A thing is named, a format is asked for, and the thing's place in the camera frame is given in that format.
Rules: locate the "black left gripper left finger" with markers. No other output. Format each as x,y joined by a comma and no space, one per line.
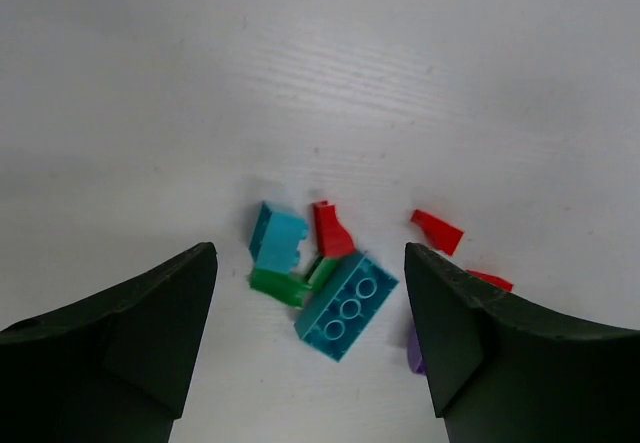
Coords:
113,367

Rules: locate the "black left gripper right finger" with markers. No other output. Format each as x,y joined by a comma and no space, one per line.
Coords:
503,369

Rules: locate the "teal lego brick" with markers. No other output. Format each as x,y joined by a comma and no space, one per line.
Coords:
337,315

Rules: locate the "small green lego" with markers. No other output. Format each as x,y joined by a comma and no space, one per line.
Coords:
290,289

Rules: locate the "small teal lego piece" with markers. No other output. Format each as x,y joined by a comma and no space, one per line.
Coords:
278,232

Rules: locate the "tiny green lego piece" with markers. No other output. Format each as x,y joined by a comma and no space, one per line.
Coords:
319,271

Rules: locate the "red wedge lego piece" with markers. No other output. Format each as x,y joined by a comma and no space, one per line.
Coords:
333,239

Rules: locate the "purple flat lego brick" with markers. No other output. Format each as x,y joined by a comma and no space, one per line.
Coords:
413,351

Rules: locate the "red sloped lego piece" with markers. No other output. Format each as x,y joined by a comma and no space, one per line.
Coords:
493,280

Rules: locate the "red curved lego piece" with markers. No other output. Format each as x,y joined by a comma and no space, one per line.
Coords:
440,235

